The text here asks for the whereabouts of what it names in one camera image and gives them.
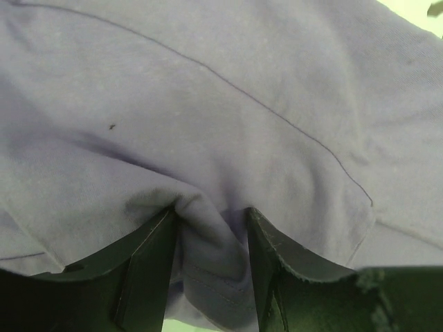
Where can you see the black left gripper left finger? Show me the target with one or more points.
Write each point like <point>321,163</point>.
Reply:
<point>123,287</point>

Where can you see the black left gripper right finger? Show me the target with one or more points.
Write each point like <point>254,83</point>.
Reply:
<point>297,290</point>

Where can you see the purple t-shirt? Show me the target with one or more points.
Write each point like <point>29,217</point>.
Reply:
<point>326,116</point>

